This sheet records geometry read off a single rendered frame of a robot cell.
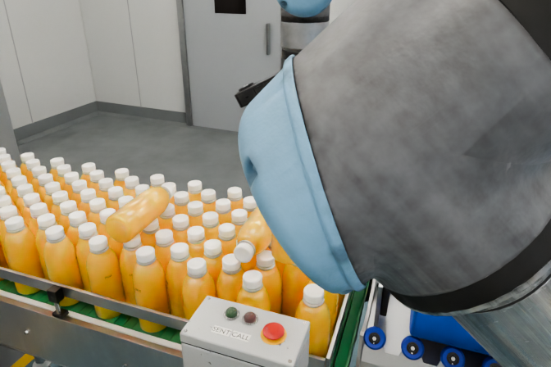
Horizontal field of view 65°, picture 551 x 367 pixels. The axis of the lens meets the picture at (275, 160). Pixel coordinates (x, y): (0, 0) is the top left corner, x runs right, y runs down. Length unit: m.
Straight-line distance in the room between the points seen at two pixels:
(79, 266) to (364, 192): 1.03
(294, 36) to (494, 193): 0.51
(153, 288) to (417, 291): 0.83
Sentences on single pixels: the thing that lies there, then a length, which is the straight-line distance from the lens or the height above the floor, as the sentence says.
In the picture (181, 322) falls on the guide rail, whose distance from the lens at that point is 0.99.
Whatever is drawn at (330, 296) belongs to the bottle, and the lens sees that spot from 0.92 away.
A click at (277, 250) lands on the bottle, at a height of 1.17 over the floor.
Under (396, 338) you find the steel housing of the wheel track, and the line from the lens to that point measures 1.04.
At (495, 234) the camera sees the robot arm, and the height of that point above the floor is 1.55.
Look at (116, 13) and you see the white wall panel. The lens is 5.49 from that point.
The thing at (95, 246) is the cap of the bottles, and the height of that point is 1.10.
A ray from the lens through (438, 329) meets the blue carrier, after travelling 0.89.
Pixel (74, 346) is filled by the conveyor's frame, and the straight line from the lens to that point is 1.24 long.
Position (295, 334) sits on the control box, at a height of 1.10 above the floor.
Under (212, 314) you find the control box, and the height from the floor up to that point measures 1.10.
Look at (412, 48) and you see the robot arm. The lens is 0.17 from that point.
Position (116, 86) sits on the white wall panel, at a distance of 5.71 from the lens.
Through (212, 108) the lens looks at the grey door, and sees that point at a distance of 4.91.
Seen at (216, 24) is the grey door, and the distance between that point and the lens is 4.69.
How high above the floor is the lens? 1.65
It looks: 24 degrees down
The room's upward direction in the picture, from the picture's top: straight up
